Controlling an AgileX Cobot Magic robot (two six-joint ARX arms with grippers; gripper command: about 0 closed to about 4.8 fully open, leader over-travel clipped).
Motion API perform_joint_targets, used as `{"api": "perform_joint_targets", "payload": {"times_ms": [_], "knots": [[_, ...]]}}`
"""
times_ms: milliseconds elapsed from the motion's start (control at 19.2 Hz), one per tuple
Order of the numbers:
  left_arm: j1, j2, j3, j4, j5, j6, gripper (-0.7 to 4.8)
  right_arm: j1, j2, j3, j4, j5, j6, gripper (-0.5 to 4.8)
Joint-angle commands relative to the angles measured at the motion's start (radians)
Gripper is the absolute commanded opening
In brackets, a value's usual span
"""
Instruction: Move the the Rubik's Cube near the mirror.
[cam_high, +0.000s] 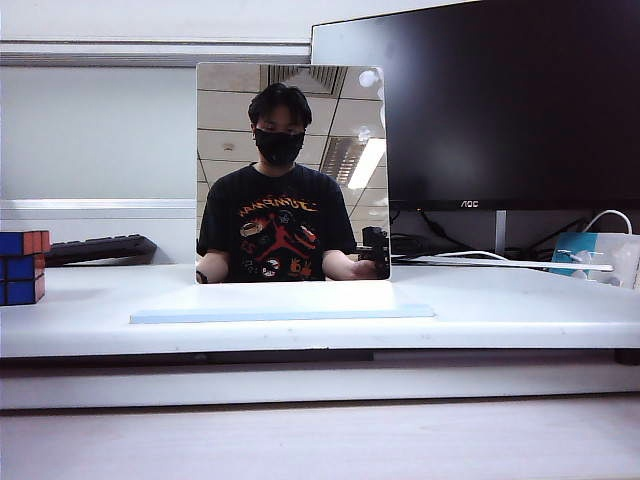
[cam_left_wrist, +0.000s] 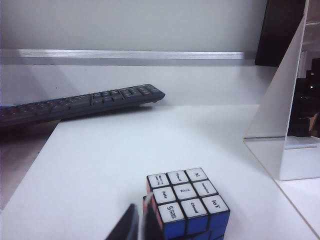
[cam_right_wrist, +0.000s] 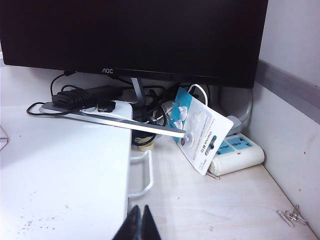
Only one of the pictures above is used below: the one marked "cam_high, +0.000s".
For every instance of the suction cup hooks retail package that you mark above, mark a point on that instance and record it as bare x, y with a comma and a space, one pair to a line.
600, 257

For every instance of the silver monitor stand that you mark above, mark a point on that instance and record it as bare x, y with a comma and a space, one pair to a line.
501, 230

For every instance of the Rubik's cube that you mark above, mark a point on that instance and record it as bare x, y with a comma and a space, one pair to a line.
20, 275

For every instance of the frameless tabletop mirror with base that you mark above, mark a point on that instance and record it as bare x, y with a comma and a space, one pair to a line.
290, 150

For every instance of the black computer keyboard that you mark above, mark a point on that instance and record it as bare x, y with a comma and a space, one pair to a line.
100, 247

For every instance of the black AOC computer monitor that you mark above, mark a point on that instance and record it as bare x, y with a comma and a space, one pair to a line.
500, 100

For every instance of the grey partition rail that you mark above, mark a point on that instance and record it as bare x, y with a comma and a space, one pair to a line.
150, 52

